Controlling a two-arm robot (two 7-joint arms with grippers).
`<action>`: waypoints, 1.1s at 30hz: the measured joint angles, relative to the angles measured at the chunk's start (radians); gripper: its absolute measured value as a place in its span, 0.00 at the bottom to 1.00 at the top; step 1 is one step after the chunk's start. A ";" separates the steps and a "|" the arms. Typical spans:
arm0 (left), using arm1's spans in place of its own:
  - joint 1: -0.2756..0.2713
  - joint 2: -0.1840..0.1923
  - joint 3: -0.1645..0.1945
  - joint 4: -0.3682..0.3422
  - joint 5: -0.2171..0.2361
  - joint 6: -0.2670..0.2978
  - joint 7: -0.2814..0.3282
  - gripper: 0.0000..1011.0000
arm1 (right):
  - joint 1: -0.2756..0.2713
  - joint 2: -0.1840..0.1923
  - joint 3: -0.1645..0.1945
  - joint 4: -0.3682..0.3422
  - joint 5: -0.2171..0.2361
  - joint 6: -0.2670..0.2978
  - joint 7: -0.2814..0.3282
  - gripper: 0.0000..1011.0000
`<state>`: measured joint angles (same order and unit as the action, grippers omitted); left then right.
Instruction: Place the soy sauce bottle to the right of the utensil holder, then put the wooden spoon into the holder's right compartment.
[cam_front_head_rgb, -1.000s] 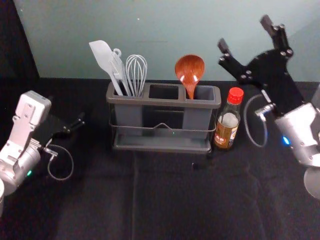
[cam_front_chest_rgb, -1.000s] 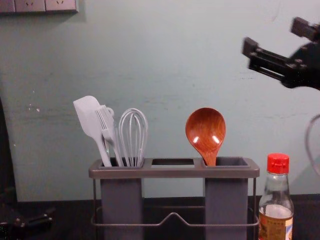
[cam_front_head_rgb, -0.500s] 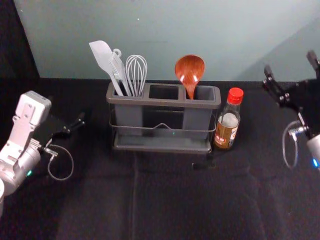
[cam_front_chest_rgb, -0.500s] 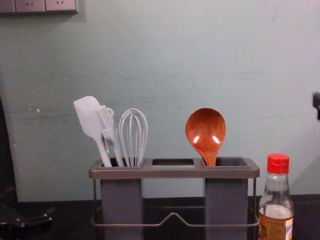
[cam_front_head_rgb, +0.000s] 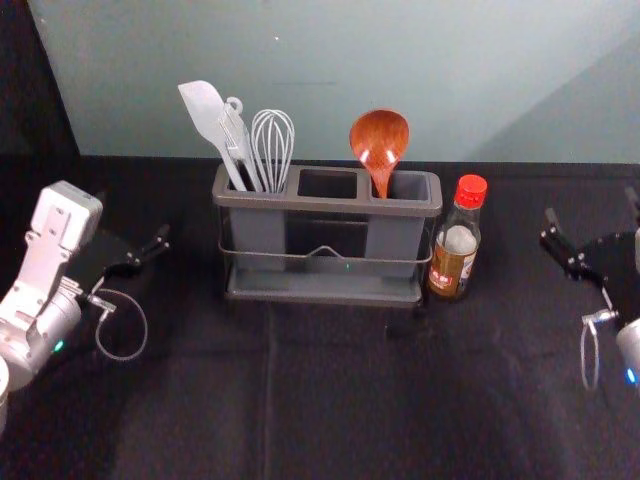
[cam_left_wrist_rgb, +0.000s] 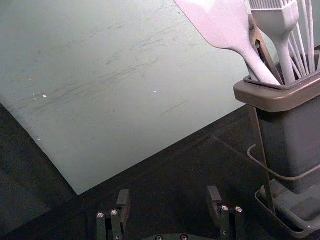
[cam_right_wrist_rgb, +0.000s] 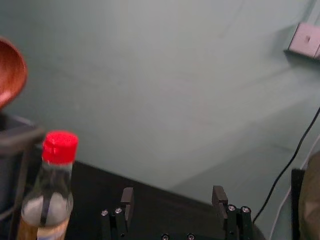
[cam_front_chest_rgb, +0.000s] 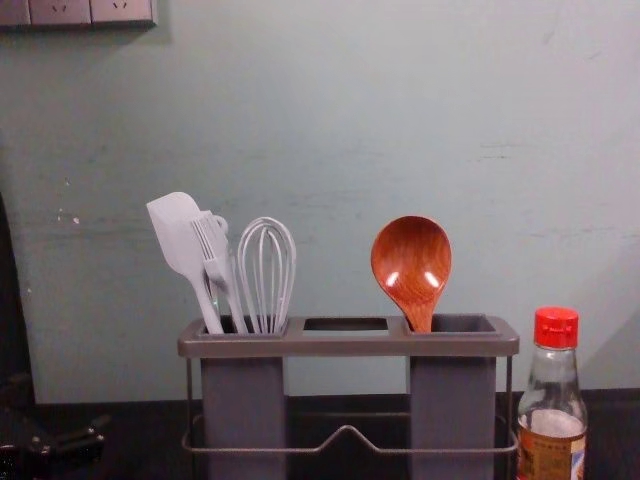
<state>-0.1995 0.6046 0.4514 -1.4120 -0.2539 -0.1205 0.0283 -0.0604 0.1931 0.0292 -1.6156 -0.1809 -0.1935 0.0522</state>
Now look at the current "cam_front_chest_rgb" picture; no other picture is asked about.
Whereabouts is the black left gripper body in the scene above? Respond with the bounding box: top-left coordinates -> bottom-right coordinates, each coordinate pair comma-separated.
0,407 -> 66,480

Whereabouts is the brown wooden spoon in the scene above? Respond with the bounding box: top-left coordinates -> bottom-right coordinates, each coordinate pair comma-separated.
370,215 -> 453,334

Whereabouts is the glass bottle with red cap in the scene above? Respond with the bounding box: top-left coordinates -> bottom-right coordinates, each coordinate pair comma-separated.
517,306 -> 589,480

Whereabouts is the black curtain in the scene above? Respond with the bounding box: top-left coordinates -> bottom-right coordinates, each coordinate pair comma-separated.
0,189 -> 39,406

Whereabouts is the grey utensil holder rack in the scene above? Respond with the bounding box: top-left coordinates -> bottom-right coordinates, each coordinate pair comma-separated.
177,313 -> 521,480

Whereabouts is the grey spatula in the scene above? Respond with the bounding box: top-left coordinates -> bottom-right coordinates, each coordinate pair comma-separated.
146,191 -> 226,335

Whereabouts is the grey whisk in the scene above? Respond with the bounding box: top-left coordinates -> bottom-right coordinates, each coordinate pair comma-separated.
237,216 -> 298,335

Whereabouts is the grey silicone brush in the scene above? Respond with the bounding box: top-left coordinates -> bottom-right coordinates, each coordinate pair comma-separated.
189,210 -> 236,301

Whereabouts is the black table cloth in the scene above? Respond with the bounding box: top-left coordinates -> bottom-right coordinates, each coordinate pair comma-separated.
0,387 -> 640,480

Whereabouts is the grey utensil with ring end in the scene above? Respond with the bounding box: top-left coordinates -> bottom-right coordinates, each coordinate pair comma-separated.
202,213 -> 250,335

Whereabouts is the grey wall socket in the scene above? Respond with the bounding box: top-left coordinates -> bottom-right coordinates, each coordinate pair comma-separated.
29,0 -> 93,26
91,0 -> 159,29

